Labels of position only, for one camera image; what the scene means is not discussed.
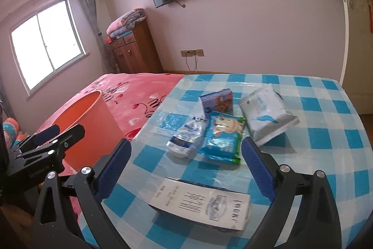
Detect colourful pillow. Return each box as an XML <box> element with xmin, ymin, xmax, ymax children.
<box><xmin>3</xmin><ymin>118</ymin><xmax>28</xmax><ymax>149</ymax></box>

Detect white printed box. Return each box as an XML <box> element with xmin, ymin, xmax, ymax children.
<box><xmin>149</xmin><ymin>178</ymin><xmax>250</xmax><ymax>231</ymax></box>

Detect white door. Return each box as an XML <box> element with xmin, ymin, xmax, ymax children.
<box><xmin>339</xmin><ymin>0</ymin><xmax>372</xmax><ymax>114</ymax></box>

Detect white feather wipes pack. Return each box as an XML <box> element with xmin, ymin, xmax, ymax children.
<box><xmin>238</xmin><ymin>85</ymin><xmax>300</xmax><ymax>147</ymax></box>

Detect blue checkered plastic tablecloth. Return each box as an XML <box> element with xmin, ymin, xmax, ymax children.
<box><xmin>78</xmin><ymin>73</ymin><xmax>373</xmax><ymax>249</ymax></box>

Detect folded pink blankets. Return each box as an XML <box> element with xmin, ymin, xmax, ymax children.
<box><xmin>106</xmin><ymin>7</ymin><xmax>146</xmax><ymax>38</ymax></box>

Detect wall power outlet strip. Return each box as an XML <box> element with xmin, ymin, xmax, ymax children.
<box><xmin>180</xmin><ymin>49</ymin><xmax>204</xmax><ymax>57</ymax></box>

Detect brown wooden cabinet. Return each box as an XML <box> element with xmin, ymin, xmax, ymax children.
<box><xmin>107</xmin><ymin>20</ymin><xmax>164</xmax><ymax>74</ymax></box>

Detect white blue bag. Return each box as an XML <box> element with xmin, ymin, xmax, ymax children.
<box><xmin>166</xmin><ymin>117</ymin><xmax>209</xmax><ymax>159</ymax></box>

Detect window with white frame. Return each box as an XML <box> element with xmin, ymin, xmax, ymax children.
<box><xmin>10</xmin><ymin>0</ymin><xmax>89</xmax><ymax>97</ymax></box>

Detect black charger cable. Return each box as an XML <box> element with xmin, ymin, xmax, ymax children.
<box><xmin>184</xmin><ymin>52</ymin><xmax>199</xmax><ymax>71</ymax></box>

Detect blue orange small box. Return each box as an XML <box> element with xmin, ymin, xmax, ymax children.
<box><xmin>199</xmin><ymin>88</ymin><xmax>233</xmax><ymax>119</ymax></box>

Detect green blue dog wipes pack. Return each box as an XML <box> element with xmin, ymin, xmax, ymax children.
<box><xmin>200</xmin><ymin>111</ymin><xmax>246</xmax><ymax>165</ymax></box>

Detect grey checkered curtain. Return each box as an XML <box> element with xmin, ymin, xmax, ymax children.
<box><xmin>79</xmin><ymin>0</ymin><xmax>118</xmax><ymax>73</ymax></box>

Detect orange plastic trash bucket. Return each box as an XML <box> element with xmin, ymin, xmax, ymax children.
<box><xmin>53</xmin><ymin>90</ymin><xmax>124</xmax><ymax>171</ymax></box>

